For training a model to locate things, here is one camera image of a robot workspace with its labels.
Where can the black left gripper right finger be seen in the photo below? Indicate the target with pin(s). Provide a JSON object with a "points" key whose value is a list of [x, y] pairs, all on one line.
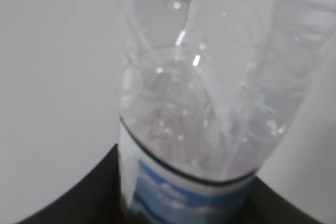
{"points": [[264, 205]]}

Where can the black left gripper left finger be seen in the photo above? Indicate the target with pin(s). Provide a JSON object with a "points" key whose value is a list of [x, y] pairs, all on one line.
{"points": [[95, 199]]}

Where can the clear plastic water bottle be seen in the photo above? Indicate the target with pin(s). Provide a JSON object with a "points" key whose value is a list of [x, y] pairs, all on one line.
{"points": [[207, 90]]}

